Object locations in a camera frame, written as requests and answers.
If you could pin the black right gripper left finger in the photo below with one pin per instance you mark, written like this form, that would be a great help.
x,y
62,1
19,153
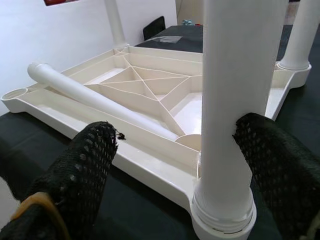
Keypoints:
x,y
70,180

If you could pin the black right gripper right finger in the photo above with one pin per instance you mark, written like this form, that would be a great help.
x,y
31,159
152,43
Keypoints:
x,y
282,175

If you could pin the white plastic table leg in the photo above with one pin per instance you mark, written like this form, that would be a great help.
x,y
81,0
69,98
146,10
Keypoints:
x,y
300,37
237,87
87,97
116,22

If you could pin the white plastic table top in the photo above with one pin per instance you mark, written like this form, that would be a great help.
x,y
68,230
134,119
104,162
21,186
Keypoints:
x,y
150,160

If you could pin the black tablecloth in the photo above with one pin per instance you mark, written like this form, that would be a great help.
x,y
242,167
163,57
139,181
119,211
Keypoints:
x,y
150,212

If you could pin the black flat bag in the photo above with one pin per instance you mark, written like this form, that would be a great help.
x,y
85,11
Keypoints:
x,y
153,27

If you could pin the teal cloth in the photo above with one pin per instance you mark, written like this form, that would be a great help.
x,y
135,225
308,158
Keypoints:
x,y
187,22

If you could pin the red wall sign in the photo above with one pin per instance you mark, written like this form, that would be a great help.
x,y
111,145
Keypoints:
x,y
60,2

